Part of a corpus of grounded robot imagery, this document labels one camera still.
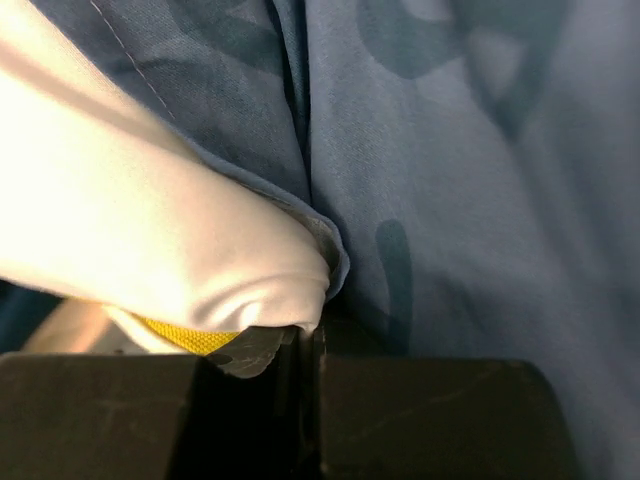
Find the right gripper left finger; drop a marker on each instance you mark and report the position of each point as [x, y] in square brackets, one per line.
[170, 416]

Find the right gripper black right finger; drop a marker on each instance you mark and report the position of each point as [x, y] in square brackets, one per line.
[377, 416]

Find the white pillow yellow trim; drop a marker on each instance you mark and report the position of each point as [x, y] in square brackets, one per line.
[103, 205]

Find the blue cartoon print pillowcase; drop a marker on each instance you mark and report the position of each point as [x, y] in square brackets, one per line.
[471, 168]

